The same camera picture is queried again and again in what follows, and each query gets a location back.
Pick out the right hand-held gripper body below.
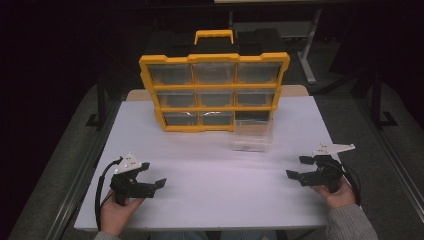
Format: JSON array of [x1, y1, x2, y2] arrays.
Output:
[[297, 142, 356, 194]]

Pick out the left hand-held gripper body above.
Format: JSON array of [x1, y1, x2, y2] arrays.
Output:
[[109, 152, 158, 207]]

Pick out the clear plastic drawer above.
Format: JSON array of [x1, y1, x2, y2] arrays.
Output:
[[232, 119, 274, 153]]

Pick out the person's right hand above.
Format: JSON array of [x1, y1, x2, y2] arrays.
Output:
[[311, 179, 357, 210]]

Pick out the person's left hand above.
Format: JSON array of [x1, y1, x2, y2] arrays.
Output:
[[99, 190, 146, 238]]

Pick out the light wooden table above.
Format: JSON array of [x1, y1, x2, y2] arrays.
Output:
[[125, 84, 310, 102]]

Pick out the black metal stand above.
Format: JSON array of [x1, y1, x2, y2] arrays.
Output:
[[85, 74, 108, 130], [370, 69, 400, 130]]

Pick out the grid of clear cabinet drawers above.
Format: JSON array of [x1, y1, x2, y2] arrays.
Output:
[[147, 62, 283, 127]]

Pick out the yellow organizer cabinet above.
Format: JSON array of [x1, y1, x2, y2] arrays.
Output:
[[138, 29, 291, 133]]

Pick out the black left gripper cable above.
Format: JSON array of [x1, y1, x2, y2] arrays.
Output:
[[94, 157, 123, 232]]

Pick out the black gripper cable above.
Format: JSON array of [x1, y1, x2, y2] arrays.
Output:
[[94, 157, 123, 232], [339, 163, 363, 206]]

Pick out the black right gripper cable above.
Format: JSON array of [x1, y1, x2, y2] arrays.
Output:
[[339, 163, 363, 206]]

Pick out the metal floor rail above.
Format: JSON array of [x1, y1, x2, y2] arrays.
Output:
[[43, 99, 123, 240], [353, 98, 424, 214]]

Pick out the white metal desk frame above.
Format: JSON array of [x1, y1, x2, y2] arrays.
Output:
[[228, 7, 323, 85]]

